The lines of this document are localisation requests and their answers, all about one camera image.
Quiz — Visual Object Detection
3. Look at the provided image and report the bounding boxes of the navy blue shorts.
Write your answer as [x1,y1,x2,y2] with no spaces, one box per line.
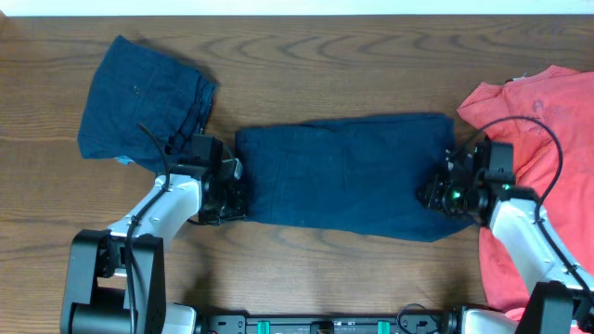
[235,113,471,242]

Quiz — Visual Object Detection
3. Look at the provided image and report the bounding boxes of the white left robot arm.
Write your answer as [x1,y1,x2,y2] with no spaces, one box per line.
[59,159,245,333]

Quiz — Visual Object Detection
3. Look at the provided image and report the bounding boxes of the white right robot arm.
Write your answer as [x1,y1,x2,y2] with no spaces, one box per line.
[416,168,593,333]

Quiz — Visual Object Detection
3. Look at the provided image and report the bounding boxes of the red t-shirt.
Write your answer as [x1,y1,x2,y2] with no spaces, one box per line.
[457,64,594,334]

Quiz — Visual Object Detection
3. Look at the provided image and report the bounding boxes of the folded navy shorts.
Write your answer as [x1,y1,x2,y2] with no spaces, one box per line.
[78,35,216,173]

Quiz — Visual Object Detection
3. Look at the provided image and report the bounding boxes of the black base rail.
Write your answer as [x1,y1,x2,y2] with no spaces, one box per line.
[192,303,465,334]

